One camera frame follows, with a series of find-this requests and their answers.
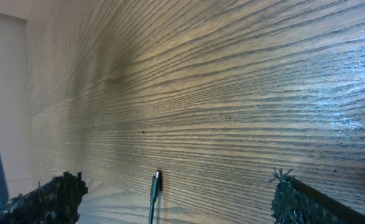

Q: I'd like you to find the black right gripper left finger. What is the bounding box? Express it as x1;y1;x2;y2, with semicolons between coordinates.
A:
0;171;88;224

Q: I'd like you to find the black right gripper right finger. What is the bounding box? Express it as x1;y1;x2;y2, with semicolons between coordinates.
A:
269;168;365;224

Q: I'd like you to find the black USB charger cable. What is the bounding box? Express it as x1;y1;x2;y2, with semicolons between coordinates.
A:
147;169;163;224

